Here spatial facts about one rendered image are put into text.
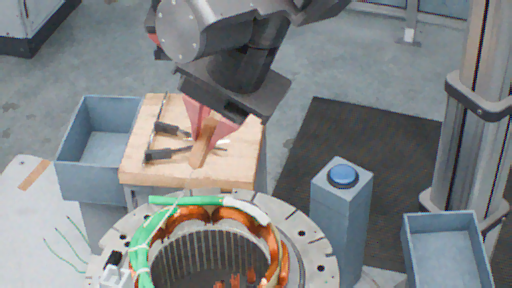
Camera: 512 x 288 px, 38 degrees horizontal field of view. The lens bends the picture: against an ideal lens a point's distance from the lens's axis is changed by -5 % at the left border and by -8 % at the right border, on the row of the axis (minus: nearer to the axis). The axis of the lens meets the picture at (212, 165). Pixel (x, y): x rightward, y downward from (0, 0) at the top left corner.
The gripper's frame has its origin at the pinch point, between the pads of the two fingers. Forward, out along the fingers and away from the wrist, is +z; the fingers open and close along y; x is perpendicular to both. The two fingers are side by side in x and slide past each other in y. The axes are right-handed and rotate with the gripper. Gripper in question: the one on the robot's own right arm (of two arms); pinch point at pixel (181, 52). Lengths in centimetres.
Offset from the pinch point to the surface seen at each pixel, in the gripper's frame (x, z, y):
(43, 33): -113, 119, -161
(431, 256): 37.8, 16.3, 23.2
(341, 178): 24.0, 14.5, 10.8
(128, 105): -11.6, 13.2, -2.3
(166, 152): -1.0, 8.2, 12.7
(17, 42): -120, 114, -149
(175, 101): -3.3, 11.8, -2.0
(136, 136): -7.5, 11.0, 6.9
